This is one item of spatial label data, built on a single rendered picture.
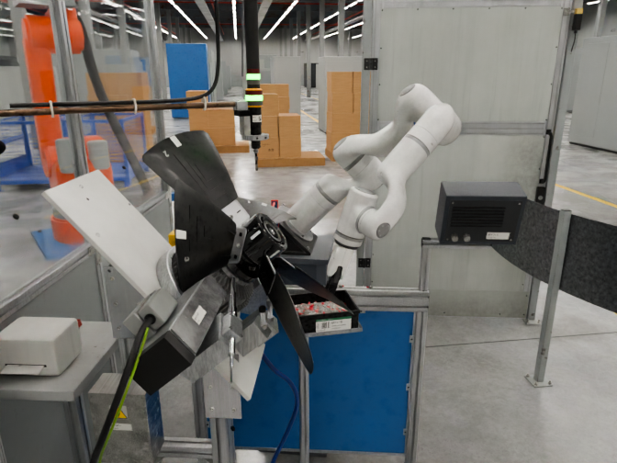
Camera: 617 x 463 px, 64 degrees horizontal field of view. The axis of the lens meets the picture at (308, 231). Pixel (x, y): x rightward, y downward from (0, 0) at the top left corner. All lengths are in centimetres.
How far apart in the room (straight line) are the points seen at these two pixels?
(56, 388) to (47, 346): 11
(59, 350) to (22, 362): 10
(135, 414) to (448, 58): 252
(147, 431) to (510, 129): 261
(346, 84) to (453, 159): 633
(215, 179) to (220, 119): 922
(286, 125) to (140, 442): 773
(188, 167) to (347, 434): 131
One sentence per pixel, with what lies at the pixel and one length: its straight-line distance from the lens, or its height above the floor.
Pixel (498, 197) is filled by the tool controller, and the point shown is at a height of 122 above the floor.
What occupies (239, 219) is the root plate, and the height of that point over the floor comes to 125.
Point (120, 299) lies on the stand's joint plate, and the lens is 137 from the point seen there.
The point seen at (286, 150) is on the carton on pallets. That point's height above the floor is 27.
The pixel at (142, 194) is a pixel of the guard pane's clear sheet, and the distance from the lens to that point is 252.
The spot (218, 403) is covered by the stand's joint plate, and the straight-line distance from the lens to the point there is 145.
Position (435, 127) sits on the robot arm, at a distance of 147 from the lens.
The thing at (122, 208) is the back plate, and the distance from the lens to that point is 142.
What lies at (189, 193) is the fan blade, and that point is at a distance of 106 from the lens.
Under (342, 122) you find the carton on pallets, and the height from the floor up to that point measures 69.
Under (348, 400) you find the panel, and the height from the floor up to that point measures 38.
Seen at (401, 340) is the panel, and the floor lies 65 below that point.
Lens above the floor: 162
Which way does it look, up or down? 18 degrees down
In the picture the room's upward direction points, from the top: straight up
